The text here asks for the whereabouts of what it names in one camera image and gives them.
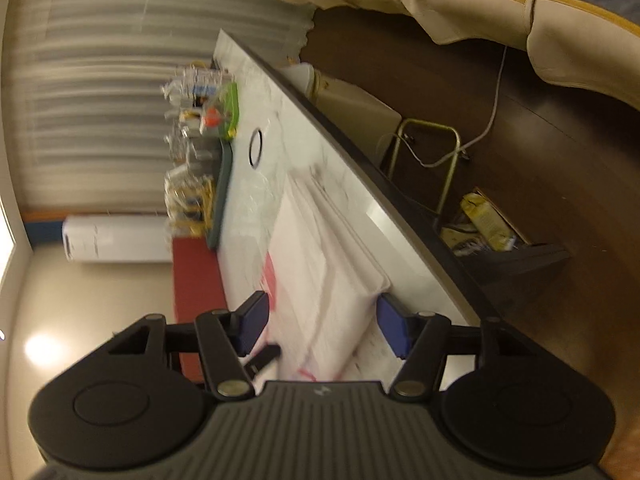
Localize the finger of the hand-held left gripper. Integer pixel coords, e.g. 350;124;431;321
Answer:
246;344;282;377

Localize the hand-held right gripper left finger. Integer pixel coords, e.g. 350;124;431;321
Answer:
107;290;271;402

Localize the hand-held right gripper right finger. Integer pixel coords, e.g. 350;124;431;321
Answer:
377;293;540;404

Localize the white shopping bag red print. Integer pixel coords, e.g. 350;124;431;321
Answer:
260;170;392;383

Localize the red cardboard box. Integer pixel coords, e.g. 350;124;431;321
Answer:
171;237;232;386

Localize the bamboo cup rack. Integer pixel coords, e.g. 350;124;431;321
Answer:
167;180;216;238

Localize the dark trash bin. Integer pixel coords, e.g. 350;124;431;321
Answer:
440;187;573;281

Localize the green toy with orange figure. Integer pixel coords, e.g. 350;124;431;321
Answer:
200;82;242;141

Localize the cream plastic container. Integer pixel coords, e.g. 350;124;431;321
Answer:
285;62;403;161

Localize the white sheer curtain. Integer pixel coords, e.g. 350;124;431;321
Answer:
22;0;311;211

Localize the beige sofa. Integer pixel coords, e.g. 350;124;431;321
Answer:
274;0;640;106

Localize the gold metal frame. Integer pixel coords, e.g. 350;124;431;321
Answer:
387;118;461;216

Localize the white charging cable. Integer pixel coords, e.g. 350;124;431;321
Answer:
415;0;548;168

